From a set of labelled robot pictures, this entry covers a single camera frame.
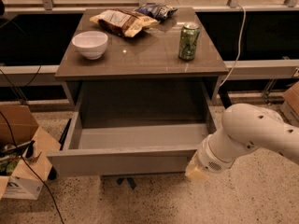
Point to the tan chip bag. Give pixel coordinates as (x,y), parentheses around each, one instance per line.
(125,23)

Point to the grey top drawer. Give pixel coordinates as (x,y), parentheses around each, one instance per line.
(135,127)

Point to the white ceramic bowl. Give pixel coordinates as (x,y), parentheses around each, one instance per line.
(91,45)

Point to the blue chip bag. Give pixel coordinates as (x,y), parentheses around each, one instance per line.
(157,12)

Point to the open cardboard box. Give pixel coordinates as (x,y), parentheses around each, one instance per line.
(24,147)

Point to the cardboard box at right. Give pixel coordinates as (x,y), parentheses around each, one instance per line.
(290,106)

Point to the grey drawer cabinet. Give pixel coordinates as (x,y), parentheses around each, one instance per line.
(151,54)

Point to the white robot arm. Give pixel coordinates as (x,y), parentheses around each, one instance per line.
(244,129)

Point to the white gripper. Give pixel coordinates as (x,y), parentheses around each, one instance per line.
(209,159)

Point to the green soda can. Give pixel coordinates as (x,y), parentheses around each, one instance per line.
(188,41)

